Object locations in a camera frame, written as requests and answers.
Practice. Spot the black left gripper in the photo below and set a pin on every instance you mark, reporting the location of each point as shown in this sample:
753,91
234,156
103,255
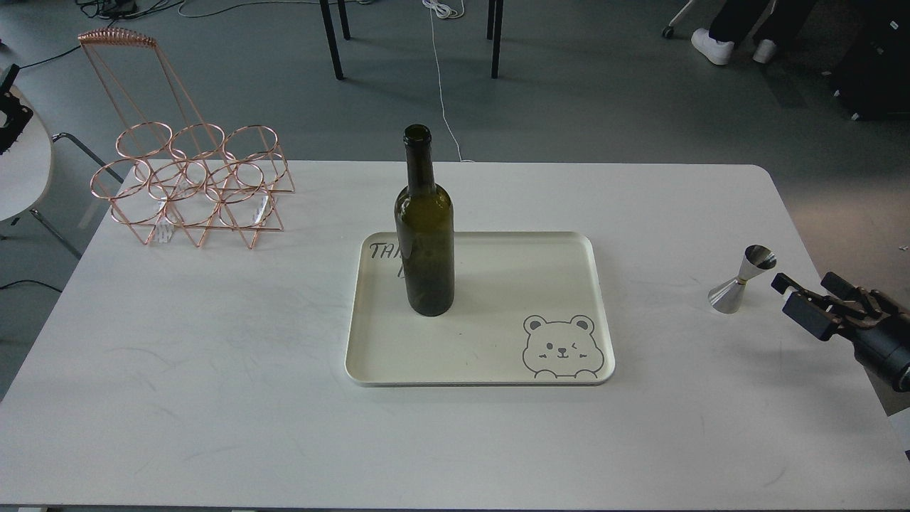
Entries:
17,113

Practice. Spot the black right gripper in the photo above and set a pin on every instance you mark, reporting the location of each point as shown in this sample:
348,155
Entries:
862,309

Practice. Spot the stainless steel jigger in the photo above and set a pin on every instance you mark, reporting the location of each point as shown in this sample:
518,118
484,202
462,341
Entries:
727,297

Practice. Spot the dark green wine bottle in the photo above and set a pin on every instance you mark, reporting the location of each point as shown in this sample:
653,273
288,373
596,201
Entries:
424,223

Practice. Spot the white round side table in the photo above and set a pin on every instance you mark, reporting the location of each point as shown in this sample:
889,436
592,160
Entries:
26,169

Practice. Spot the white sneaker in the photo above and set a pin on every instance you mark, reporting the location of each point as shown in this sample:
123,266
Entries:
764,52
715,51

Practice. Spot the cream bear serving tray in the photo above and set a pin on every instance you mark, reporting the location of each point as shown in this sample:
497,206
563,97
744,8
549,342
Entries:
527,310

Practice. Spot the copper wire bottle rack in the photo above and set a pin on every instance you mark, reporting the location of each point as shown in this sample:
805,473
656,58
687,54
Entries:
188,176

